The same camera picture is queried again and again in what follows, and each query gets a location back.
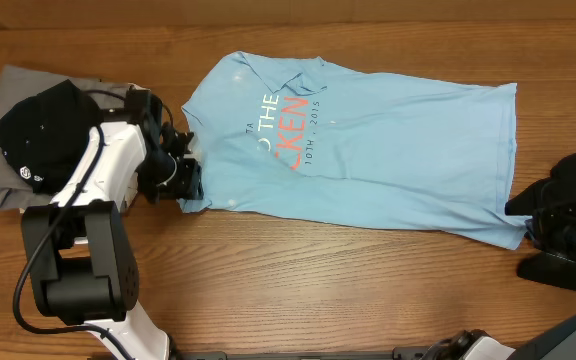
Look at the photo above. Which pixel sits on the folded grey garment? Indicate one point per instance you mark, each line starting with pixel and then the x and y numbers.
pixel 17 84

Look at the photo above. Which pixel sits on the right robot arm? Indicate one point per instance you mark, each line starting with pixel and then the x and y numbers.
pixel 558 342

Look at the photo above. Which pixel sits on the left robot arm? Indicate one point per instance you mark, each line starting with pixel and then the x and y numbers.
pixel 80 263

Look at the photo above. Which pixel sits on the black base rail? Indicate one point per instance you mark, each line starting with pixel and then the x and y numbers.
pixel 398 353

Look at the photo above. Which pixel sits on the folded black garment with logo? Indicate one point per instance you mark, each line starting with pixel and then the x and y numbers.
pixel 43 137

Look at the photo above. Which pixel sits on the light blue printed t-shirt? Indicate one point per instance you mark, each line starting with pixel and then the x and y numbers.
pixel 312 140

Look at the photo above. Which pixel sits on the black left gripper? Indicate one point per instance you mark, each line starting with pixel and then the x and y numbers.
pixel 186 184

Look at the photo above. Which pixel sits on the black t-shirt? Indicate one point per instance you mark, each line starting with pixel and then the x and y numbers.
pixel 550 206

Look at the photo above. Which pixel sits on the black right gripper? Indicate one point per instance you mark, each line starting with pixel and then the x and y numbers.
pixel 544 220

